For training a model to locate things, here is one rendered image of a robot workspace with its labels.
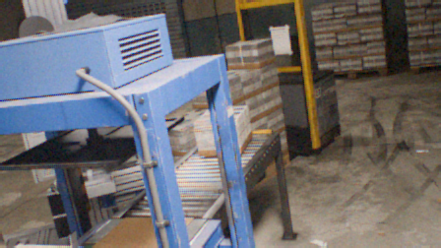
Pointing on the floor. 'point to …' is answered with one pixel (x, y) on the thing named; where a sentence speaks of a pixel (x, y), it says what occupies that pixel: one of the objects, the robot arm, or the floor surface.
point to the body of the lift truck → (289, 81)
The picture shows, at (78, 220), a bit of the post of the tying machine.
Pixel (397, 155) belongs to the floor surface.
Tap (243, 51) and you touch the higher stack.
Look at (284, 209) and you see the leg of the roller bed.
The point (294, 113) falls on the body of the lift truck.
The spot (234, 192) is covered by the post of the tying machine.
